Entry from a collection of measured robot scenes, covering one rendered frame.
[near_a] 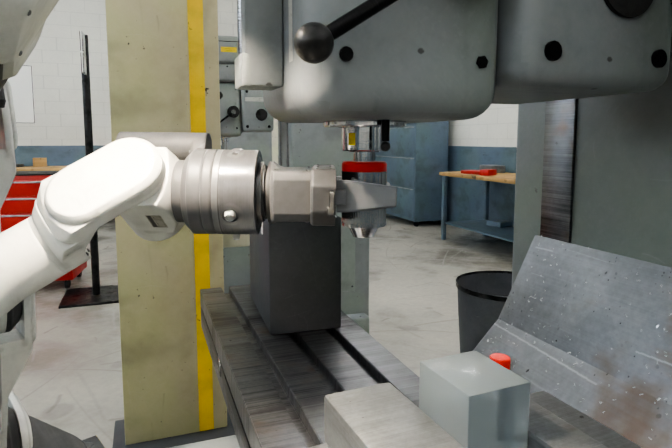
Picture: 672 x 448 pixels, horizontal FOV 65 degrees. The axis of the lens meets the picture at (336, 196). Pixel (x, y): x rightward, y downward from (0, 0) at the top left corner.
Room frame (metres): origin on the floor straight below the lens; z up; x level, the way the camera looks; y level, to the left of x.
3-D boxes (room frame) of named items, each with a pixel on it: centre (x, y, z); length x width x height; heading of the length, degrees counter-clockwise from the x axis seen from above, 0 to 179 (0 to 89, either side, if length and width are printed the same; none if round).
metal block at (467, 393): (0.36, -0.10, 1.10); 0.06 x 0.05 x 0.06; 23
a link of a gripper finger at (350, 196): (0.52, -0.03, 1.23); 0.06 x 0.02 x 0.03; 91
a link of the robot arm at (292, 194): (0.55, 0.06, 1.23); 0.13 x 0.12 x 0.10; 1
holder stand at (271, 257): (0.93, 0.08, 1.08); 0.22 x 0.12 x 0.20; 17
